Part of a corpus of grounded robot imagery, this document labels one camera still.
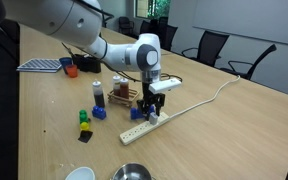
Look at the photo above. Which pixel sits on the green yellow block toy car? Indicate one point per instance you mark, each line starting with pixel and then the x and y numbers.
pixel 83 116

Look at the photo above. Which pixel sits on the squeeze bottle with red-brown sauce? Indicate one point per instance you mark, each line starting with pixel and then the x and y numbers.
pixel 124 90

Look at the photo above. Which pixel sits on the squeeze bottle with brown sauce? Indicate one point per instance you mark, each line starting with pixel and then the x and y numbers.
pixel 116 88

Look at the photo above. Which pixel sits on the black organizer box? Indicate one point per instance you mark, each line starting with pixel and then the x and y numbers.
pixel 87 66

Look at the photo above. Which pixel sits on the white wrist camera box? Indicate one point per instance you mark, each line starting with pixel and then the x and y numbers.
pixel 164 86

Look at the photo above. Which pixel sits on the blue checkered cloth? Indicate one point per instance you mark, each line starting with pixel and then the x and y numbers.
pixel 39 64

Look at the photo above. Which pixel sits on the small wooden pallet crate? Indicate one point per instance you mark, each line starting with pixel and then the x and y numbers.
pixel 124 101

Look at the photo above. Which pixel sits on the squeeze bottle with dark sauce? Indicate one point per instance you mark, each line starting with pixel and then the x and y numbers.
pixel 99 98

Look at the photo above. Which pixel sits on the dark equipment stand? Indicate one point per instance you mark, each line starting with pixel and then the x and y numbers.
pixel 0 116

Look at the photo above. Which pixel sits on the steel bowl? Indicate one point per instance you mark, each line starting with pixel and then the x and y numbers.
pixel 132 173

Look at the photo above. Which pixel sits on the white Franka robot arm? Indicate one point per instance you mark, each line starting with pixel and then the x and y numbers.
pixel 67 20

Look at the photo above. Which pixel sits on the small grey plug adapter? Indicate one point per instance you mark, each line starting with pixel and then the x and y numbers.
pixel 153 119

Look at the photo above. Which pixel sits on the short blue toy brick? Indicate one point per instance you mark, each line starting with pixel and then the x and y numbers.
pixel 99 114

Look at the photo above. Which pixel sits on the blue plastic cup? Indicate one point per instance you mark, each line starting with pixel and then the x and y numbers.
pixel 64 62

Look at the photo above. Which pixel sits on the long blue toy brick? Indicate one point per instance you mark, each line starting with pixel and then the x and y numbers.
pixel 135 114

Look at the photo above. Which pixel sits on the white wall whiteboard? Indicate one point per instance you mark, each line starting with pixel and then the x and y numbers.
pixel 250 16

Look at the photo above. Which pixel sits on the orange plastic cup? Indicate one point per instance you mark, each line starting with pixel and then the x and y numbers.
pixel 72 71

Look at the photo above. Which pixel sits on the white mug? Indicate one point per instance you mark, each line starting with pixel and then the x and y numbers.
pixel 82 175

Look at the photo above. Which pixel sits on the black mesh office chair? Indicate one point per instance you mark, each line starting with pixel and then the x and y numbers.
pixel 250 69
pixel 210 46

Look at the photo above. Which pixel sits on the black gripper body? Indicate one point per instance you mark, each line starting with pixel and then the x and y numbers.
pixel 152 99

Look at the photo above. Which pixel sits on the window with green foliage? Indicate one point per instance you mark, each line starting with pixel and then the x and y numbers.
pixel 150 8

